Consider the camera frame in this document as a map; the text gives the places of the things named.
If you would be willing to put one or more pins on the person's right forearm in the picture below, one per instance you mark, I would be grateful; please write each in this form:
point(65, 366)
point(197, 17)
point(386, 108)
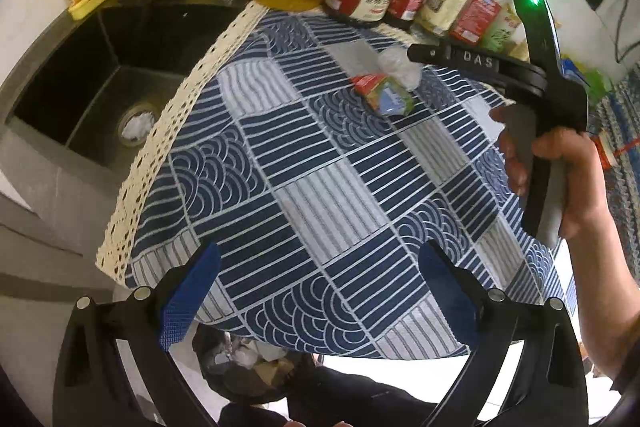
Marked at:
point(600, 297)

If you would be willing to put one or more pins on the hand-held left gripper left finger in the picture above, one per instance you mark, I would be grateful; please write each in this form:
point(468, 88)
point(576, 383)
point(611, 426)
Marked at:
point(190, 302)

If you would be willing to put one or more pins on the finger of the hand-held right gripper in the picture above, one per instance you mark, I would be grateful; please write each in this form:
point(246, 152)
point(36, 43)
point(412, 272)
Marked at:
point(430, 53)

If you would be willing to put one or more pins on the person's dark pants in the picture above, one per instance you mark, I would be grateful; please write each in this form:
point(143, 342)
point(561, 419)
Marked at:
point(360, 402)

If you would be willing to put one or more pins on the white tissue wad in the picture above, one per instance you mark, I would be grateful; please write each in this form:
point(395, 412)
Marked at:
point(137, 127)

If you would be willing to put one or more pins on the blue geometric patterned cloth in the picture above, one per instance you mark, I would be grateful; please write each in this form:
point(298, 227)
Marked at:
point(620, 207)

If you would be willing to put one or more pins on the clear bottle green label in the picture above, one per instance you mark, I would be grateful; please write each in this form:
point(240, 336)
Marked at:
point(502, 32)

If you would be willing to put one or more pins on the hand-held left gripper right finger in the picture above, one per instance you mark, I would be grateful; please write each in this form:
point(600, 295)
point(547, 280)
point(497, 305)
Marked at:
point(450, 302)

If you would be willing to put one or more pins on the blue patterned tablecloth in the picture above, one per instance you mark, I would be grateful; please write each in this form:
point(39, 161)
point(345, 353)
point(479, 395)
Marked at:
point(310, 207)

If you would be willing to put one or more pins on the metal sink drain strainer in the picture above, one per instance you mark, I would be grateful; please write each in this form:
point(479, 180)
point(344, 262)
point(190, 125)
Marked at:
point(121, 127)

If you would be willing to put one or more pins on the person's right hand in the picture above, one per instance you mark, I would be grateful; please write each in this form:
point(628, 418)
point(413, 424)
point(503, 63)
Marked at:
point(575, 177)

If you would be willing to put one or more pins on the black kitchen sink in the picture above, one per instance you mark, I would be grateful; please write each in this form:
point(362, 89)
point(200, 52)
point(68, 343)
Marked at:
point(100, 82)

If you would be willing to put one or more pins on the black trash bin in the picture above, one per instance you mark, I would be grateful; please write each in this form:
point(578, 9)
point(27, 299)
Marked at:
point(240, 379)

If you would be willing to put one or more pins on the clear blue seasoning bag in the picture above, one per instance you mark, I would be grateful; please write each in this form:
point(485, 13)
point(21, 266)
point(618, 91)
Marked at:
point(582, 77)

